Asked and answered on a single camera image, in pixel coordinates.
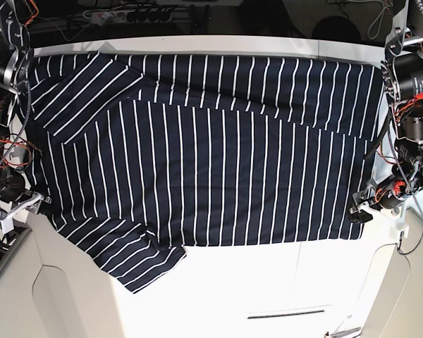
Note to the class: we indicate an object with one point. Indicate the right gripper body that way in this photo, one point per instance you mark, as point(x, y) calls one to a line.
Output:
point(14, 197)

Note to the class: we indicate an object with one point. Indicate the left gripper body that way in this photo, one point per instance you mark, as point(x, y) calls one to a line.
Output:
point(374, 197)

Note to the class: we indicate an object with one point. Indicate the navy white striped T-shirt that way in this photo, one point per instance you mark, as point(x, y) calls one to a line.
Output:
point(143, 156)

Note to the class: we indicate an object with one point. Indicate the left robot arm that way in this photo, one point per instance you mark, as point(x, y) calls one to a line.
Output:
point(402, 73)

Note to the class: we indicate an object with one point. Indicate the white power strip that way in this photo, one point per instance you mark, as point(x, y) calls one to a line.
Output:
point(122, 16)

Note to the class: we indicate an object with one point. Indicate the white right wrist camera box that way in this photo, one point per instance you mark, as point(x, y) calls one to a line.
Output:
point(6, 223)

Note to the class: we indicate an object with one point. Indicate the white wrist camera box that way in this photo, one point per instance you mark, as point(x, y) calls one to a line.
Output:
point(399, 229)
point(6, 223)

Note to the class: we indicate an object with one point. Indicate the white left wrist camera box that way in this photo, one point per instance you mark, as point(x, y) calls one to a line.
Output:
point(399, 229)

